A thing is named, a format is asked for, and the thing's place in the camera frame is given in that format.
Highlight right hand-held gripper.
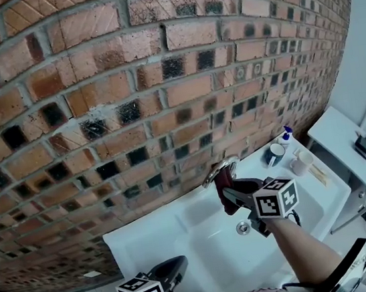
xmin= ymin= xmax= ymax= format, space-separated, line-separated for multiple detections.
xmin=223 ymin=172 xmax=304 ymax=242

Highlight dark red cloth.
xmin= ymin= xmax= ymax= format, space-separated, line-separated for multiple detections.
xmin=211 ymin=161 xmax=264 ymax=218

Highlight chrome faucet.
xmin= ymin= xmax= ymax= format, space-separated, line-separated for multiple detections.
xmin=198 ymin=154 xmax=245 ymax=189

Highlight person's right forearm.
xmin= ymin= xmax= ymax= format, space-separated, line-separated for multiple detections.
xmin=264 ymin=209 xmax=347 ymax=291

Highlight metal sink drain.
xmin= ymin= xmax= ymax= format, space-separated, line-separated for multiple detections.
xmin=234 ymin=220 xmax=251 ymax=236

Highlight dark blue mug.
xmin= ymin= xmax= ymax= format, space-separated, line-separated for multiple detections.
xmin=263 ymin=141 xmax=289 ymax=169

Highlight white ceramic sink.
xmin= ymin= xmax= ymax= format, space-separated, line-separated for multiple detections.
xmin=91 ymin=129 xmax=365 ymax=292

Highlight white mug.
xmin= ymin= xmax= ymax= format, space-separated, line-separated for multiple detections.
xmin=287 ymin=148 xmax=317 ymax=176

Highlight white spray bottle blue nozzle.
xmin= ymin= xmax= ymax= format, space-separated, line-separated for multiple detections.
xmin=276 ymin=124 xmax=296 ymax=148

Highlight pale wooden comb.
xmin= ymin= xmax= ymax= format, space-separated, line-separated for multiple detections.
xmin=308 ymin=163 xmax=331 ymax=189

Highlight white side shelf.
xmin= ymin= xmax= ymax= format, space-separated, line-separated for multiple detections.
xmin=304 ymin=101 xmax=366 ymax=237

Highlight small white wall tag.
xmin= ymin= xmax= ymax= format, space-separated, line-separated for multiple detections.
xmin=82 ymin=269 xmax=103 ymax=280

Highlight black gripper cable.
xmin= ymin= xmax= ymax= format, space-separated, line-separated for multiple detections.
xmin=288 ymin=208 xmax=302 ymax=228

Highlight black strap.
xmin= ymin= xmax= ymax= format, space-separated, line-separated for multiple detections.
xmin=317 ymin=237 xmax=366 ymax=292

